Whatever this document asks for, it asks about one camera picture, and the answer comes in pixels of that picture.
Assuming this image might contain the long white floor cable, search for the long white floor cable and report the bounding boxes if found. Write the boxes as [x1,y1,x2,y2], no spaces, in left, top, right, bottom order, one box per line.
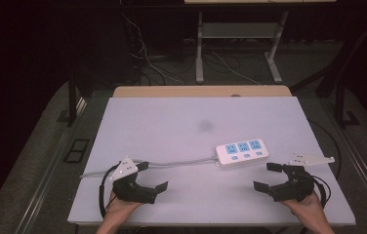
[120,12,186,87]

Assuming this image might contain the grey power strip cable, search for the grey power strip cable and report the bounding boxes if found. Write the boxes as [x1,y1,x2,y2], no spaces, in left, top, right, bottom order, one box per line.
[79,155,221,180]

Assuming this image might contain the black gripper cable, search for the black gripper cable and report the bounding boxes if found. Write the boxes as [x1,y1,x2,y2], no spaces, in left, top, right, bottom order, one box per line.
[310,175,333,210]
[98,162,121,219]

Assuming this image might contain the black metal stand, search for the black metal stand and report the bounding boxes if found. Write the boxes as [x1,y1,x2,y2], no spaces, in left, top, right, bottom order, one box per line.
[57,70,89,128]
[333,79,362,130]

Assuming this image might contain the black floor socket frame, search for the black floor socket frame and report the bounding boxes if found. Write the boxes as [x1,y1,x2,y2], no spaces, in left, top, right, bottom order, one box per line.
[62,137,91,165]

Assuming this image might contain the aluminium floor rail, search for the aluminium floor rail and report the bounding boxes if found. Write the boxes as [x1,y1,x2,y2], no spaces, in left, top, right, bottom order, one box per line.
[15,97,89,234]
[320,99,367,222]

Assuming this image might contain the black floor cable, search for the black floor cable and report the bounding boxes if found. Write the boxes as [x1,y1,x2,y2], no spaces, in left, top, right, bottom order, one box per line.
[307,119,343,180]

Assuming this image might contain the person's left hand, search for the person's left hand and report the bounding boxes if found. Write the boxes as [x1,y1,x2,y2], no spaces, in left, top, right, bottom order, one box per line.
[107,190,143,219]

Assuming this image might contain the person's right hand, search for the person's right hand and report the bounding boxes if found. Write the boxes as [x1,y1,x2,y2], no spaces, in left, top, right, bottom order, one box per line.
[279,191,325,222]

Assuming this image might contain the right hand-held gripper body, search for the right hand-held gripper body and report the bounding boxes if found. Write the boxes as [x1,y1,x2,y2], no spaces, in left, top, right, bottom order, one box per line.
[268,151,337,203]

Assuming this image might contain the wooden table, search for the wooden table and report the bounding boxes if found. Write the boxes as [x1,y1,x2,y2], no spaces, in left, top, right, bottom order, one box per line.
[111,84,293,98]

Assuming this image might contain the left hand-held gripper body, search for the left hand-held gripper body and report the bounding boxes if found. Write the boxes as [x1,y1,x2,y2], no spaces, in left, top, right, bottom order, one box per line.
[108,156,158,205]

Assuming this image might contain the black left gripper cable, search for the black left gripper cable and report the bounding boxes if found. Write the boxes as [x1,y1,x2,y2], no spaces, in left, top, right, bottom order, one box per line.
[98,162,121,219]

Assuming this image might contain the white power strip blue sockets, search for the white power strip blue sockets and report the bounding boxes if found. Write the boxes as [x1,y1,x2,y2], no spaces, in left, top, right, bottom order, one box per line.
[215,138,269,170]

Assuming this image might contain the white metal frame desk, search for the white metal frame desk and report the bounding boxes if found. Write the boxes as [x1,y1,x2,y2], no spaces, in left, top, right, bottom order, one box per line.
[183,0,338,85]

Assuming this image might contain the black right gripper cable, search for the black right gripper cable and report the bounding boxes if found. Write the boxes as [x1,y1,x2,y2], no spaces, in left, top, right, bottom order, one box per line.
[310,175,333,210]

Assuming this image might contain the short white floor cable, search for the short white floor cable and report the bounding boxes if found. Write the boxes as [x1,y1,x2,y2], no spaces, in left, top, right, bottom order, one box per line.
[210,51,262,86]

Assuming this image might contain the white board table cover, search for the white board table cover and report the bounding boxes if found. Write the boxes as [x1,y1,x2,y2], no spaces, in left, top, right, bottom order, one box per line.
[66,96,357,227]

